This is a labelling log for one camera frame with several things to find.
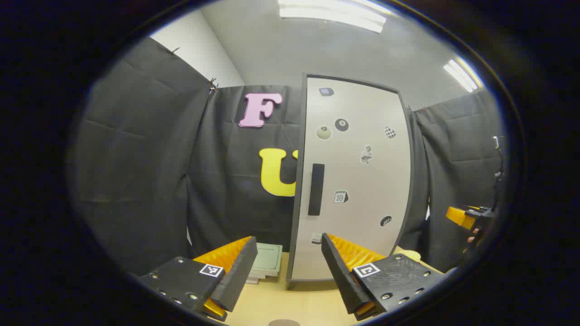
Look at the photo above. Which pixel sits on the brown book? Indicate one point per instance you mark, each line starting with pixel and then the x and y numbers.
pixel 260 279

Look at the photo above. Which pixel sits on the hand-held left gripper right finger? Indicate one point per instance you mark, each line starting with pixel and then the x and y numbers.
pixel 342 276

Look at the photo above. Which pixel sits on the black backdrop cloth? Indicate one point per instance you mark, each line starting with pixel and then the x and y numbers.
pixel 149 172

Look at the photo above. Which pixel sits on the long ceiling light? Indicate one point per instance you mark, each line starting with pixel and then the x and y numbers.
pixel 333 12

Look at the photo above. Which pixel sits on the narrow ceiling light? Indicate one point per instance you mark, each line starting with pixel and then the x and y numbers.
pixel 462 74

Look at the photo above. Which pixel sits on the white cabinet door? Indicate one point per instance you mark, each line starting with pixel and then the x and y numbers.
pixel 358 181

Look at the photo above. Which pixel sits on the grey cabinet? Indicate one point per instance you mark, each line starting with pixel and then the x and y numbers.
pixel 295 226

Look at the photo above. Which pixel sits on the yellow lumpy object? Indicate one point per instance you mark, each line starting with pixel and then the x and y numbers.
pixel 410 255

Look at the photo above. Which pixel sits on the round brown coaster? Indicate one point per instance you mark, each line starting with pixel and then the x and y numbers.
pixel 283 323

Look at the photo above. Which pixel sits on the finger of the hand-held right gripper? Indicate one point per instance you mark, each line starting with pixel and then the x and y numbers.
pixel 460 216

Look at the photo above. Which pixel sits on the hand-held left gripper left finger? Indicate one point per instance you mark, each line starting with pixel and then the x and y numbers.
pixel 235 276

